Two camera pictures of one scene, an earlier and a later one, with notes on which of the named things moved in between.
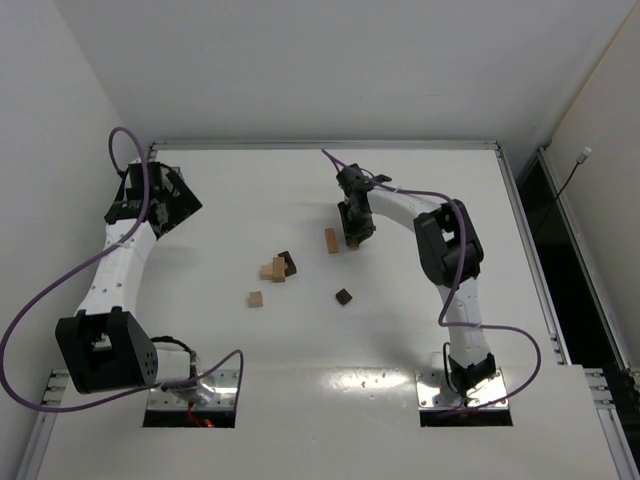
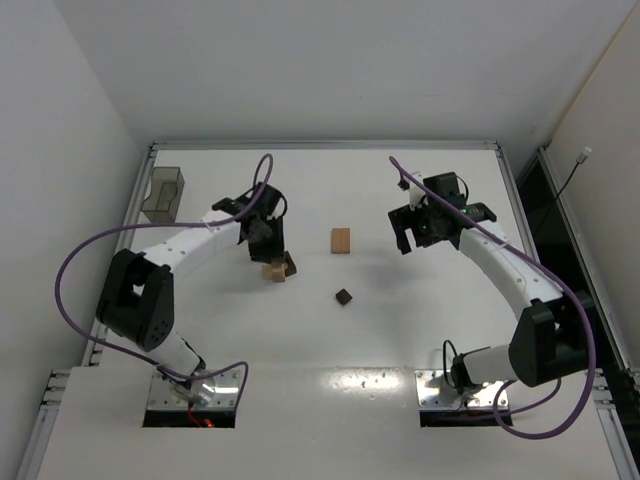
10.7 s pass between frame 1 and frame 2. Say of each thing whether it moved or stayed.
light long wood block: moved
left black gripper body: moved
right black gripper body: moved
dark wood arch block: stayed
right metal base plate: stayed
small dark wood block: stayed
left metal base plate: stayed
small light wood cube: stayed
